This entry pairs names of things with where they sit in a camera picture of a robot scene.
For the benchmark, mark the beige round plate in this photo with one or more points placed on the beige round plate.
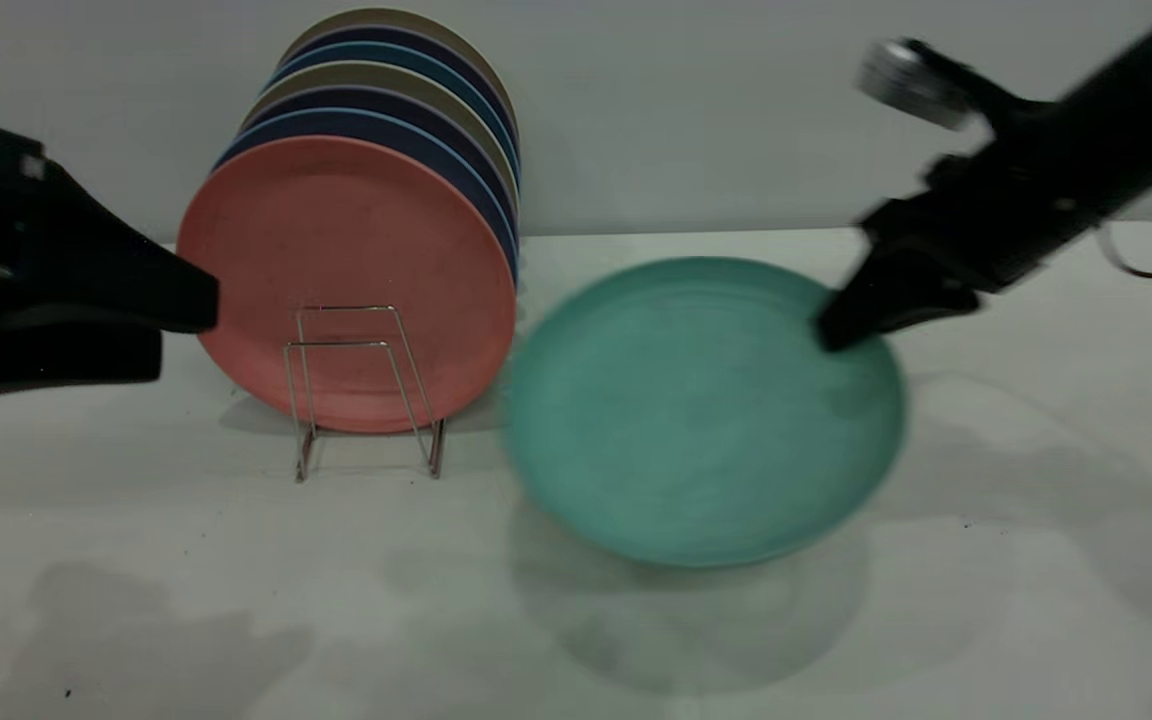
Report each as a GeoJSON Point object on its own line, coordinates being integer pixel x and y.
{"type": "Point", "coordinates": [416, 80]}
{"type": "Point", "coordinates": [406, 19]}

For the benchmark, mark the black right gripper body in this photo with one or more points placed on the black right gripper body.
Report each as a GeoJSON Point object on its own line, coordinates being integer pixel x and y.
{"type": "Point", "coordinates": [1016, 190]}

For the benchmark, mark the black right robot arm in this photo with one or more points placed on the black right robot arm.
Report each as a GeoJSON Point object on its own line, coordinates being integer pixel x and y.
{"type": "Point", "coordinates": [1146, 90]}

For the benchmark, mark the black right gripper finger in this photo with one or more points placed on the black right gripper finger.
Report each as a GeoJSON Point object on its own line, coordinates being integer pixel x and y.
{"type": "Point", "coordinates": [906, 305]}
{"type": "Point", "coordinates": [866, 280]}

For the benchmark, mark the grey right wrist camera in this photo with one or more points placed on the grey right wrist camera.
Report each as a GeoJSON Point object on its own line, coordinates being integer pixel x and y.
{"type": "Point", "coordinates": [921, 82]}

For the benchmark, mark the green round plate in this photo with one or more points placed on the green round plate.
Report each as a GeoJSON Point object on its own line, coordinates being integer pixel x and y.
{"type": "Point", "coordinates": [696, 420]}

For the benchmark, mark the pink round plate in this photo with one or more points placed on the pink round plate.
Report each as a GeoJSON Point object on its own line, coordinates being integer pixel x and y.
{"type": "Point", "coordinates": [336, 240]}

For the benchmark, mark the dark purple round plate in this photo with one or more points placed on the dark purple round plate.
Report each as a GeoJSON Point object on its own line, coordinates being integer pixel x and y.
{"type": "Point", "coordinates": [436, 118]}
{"type": "Point", "coordinates": [416, 41]}

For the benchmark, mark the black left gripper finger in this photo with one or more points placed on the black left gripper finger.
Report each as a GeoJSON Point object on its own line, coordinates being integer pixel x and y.
{"type": "Point", "coordinates": [126, 275]}
{"type": "Point", "coordinates": [46, 360]}

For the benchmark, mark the navy blue round plate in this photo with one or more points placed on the navy blue round plate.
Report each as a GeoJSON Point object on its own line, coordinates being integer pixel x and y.
{"type": "Point", "coordinates": [436, 150]}

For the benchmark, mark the teal blue round plate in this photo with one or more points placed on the teal blue round plate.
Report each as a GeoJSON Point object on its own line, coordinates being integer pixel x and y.
{"type": "Point", "coordinates": [416, 59]}

